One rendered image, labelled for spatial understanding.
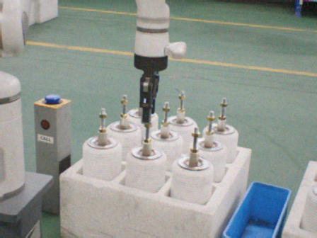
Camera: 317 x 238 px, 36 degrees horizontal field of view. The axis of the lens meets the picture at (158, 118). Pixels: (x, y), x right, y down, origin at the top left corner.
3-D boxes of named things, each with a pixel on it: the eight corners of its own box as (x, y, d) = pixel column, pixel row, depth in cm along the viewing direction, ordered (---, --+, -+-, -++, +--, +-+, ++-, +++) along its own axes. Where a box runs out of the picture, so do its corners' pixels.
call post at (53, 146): (58, 215, 134) (56, 109, 123) (37, 209, 136) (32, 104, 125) (72, 203, 140) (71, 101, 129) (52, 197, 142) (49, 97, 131)
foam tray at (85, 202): (205, 282, 111) (213, 214, 105) (60, 237, 124) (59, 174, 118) (244, 203, 145) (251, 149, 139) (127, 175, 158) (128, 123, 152)
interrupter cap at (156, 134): (143, 134, 126) (144, 132, 126) (166, 129, 131) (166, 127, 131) (162, 145, 121) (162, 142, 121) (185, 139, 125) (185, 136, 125)
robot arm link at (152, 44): (183, 60, 102) (185, 31, 100) (130, 56, 103) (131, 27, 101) (186, 51, 110) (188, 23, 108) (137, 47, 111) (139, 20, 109)
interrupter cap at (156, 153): (163, 161, 112) (163, 159, 112) (129, 160, 112) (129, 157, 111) (162, 148, 119) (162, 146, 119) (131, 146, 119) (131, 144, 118)
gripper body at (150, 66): (137, 44, 111) (136, 83, 114) (131, 52, 103) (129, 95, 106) (170, 47, 110) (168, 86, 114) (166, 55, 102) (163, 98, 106)
